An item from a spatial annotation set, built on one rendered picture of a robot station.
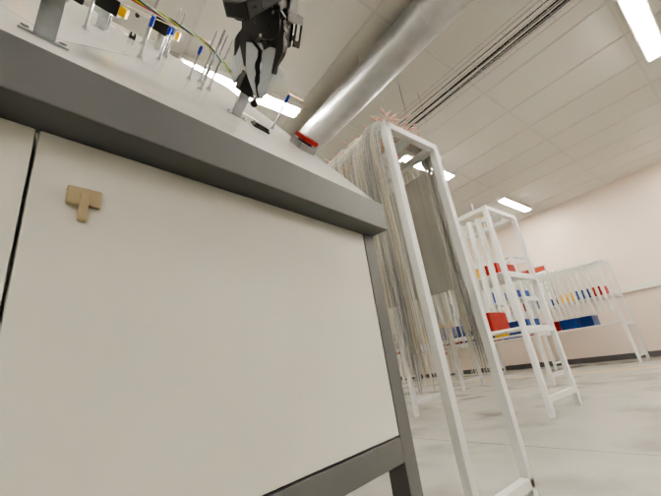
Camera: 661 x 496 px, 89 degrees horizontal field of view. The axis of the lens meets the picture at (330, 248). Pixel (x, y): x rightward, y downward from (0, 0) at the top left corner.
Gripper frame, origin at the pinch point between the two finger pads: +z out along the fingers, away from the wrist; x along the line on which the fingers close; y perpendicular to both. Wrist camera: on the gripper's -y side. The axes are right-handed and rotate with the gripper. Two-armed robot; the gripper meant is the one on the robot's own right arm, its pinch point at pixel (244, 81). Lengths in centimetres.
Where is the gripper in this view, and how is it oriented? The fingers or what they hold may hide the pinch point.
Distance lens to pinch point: 87.8
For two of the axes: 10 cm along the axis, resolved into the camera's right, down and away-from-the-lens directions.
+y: -5.4, -1.2, 8.3
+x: -7.8, -3.0, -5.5
